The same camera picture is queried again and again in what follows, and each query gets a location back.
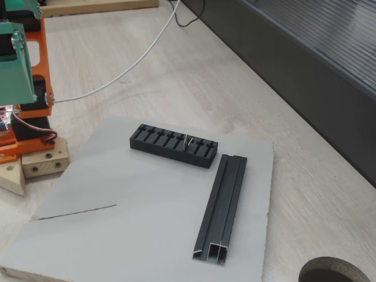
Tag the black slotted holder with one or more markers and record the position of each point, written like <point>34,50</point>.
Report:
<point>164,148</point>

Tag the wooden block with screws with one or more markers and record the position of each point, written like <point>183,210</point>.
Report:
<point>44,164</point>

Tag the triangular wooden wedge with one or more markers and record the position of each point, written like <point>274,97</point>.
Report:
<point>11,179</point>

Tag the dark aluminium profile rail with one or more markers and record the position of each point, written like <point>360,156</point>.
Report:
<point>224,205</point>

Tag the small pink circuit board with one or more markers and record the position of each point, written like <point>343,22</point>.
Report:
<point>3,119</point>

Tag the small metal bracket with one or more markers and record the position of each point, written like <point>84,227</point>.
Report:
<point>186,143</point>

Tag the dark grey window frame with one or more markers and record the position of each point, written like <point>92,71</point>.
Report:
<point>293,73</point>

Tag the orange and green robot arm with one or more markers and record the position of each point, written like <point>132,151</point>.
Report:
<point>38,73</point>

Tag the ribbed translucent window panel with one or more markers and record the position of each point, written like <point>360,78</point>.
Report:
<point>337,26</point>

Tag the grey board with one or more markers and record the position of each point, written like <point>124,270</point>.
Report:
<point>132,220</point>

